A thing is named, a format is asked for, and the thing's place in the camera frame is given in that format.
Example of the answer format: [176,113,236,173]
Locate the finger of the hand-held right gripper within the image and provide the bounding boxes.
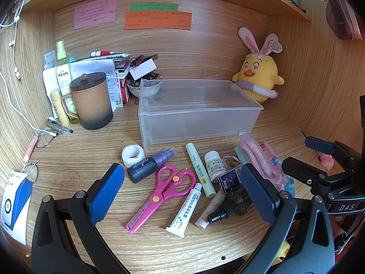
[305,136,347,162]
[282,156,344,190]

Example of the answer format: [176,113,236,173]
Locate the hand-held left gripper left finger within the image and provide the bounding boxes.
[31,163,134,274]

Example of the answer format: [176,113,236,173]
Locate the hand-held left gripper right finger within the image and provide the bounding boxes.
[240,163,335,274]

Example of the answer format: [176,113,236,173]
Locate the dark spray bottle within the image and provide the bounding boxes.
[207,185,257,224]

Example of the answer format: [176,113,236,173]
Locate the pink pen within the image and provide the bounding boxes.
[262,141,283,174]

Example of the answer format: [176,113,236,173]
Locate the pink rope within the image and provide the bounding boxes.
[239,135,284,190]

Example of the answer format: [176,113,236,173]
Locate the braided bracelet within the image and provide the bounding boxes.
[221,155,243,172]

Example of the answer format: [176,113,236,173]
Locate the white tape roll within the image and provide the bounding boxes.
[122,145,146,168]

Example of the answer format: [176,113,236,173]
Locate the purple spray bottle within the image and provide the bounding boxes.
[127,148,174,184]

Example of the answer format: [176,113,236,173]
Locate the white pill bottle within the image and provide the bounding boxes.
[204,151,229,184]

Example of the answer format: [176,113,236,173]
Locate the pink scissors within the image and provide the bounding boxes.
[126,165,196,232]

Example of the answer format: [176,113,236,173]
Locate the light green stick tube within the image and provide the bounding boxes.
[186,143,216,197]

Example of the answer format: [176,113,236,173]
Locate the white ointment tube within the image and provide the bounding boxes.
[165,183,203,238]

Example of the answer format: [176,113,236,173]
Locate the clear plastic storage box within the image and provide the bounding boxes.
[138,79,264,149]

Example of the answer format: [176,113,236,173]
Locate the pink paw charm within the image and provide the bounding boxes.
[319,153,334,171]

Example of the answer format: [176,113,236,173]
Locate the dark blue box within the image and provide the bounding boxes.
[217,166,243,193]

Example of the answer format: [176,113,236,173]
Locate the pale green tube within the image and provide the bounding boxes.
[234,147,249,165]

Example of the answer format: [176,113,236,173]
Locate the pinkish tube with white cap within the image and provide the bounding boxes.
[195,190,226,229]

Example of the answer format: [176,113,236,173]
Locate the black and silver pen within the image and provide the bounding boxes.
[46,117,74,134]

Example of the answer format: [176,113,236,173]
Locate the eyeglasses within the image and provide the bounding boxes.
[22,128,62,184]

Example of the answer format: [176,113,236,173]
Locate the pink stick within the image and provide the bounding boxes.
[24,135,38,162]

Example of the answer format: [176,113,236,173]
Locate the white and blue box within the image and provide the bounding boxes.
[0,169,36,246]

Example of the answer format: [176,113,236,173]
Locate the brown ceramic mug with lid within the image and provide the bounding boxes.
[60,72,115,130]

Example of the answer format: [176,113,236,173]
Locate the yellow chick plush toy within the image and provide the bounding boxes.
[232,27,285,103]

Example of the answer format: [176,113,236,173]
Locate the yellow lip balm stick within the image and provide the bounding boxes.
[50,89,70,127]

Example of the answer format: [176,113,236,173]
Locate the white bowl of beads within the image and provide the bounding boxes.
[127,79,163,99]

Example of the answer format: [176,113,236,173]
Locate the stack of papers and booklets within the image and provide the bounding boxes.
[43,50,132,112]

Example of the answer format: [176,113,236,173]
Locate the small white box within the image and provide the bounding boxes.
[129,58,158,80]

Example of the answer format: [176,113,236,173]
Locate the green spray bottle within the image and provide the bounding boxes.
[55,40,80,124]

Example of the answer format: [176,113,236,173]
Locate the orange paper note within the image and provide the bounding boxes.
[124,11,192,31]

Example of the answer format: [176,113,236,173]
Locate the pink paper note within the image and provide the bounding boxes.
[73,0,117,30]

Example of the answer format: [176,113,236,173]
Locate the green paper note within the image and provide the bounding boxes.
[130,3,179,12]

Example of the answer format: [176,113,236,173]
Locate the black cord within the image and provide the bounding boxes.
[301,131,323,160]

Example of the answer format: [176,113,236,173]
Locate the brown bead string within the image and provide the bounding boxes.
[130,54,165,87]

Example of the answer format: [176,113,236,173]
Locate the white charging cable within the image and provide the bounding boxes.
[0,14,57,137]

